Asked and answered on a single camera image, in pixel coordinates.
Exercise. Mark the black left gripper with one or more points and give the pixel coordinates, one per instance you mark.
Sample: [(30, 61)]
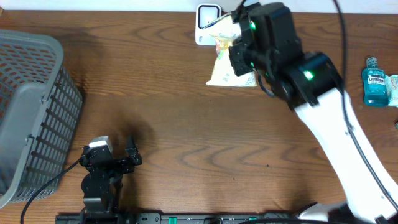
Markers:
[(127, 165)]

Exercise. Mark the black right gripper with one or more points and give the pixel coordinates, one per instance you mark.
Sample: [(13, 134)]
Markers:
[(243, 65)]

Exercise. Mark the white yellow snack bag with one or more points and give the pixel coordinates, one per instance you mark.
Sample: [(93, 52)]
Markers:
[(224, 31)]

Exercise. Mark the teal mouthwash bottle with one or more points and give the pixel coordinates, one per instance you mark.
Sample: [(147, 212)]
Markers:
[(375, 93)]

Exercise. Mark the mint green wipes pack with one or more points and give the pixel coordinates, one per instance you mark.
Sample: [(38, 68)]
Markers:
[(392, 90)]

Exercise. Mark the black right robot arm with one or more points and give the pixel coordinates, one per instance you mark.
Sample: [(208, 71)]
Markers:
[(314, 89)]

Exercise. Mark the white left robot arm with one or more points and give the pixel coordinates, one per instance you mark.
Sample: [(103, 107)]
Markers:
[(103, 183)]

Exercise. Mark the white barcode scanner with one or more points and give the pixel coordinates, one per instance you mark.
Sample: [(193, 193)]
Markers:
[(205, 14)]

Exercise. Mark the grey plastic basket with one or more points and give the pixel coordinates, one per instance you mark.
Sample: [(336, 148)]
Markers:
[(40, 109)]

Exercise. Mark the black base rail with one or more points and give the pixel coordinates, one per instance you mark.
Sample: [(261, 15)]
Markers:
[(158, 218)]

